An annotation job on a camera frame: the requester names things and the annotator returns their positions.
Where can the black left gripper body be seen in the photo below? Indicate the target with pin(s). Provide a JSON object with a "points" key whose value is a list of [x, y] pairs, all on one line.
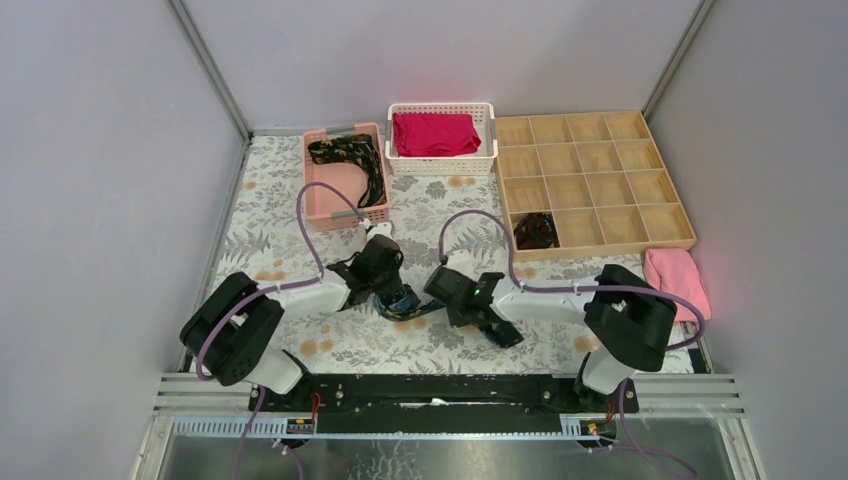
{"points": [[395, 295]]}

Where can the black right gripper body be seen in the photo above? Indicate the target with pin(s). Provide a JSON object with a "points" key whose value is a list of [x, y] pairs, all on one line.
{"points": [[456, 316]]}

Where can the blue floral necktie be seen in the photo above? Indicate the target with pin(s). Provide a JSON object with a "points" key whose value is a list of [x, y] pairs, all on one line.
{"points": [[404, 305]]}

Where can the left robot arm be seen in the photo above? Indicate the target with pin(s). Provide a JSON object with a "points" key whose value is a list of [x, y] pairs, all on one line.
{"points": [[230, 333]]}

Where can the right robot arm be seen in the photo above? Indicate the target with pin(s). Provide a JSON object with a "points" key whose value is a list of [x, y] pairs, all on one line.
{"points": [[631, 320]]}

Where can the floral table mat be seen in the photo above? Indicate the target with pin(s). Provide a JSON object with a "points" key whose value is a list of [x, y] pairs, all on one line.
{"points": [[265, 241]]}

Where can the dark rolled necktie in tray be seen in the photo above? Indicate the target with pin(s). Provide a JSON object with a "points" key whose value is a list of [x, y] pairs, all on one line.
{"points": [[535, 231]]}

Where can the pink plastic basket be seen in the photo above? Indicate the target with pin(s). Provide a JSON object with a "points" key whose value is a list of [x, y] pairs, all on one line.
{"points": [[333, 203]]}

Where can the black gold necktie in basket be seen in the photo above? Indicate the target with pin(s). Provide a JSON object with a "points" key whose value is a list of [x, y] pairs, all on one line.
{"points": [[358, 150]]}

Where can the white plastic basket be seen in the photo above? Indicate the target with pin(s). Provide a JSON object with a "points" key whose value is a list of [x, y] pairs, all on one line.
{"points": [[476, 164]]}

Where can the red folded cloth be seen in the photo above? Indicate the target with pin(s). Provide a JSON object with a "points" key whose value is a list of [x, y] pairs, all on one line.
{"points": [[434, 134]]}

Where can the wooden compartment tray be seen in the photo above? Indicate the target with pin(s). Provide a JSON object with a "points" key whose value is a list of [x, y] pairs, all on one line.
{"points": [[599, 174]]}

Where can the pink folded cloth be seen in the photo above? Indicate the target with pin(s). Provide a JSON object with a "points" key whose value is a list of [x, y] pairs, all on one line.
{"points": [[673, 270]]}

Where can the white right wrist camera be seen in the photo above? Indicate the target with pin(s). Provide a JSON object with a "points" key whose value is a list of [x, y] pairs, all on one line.
{"points": [[461, 261]]}

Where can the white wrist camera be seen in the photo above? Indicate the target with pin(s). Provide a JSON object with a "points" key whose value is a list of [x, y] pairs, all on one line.
{"points": [[385, 229], [461, 261]]}

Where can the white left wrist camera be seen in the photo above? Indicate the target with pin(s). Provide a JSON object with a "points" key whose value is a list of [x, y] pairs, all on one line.
{"points": [[385, 229]]}

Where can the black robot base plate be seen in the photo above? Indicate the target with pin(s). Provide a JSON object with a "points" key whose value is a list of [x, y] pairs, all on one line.
{"points": [[442, 404]]}

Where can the white slotted cable duct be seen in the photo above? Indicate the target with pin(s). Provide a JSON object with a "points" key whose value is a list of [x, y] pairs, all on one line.
{"points": [[233, 427]]}

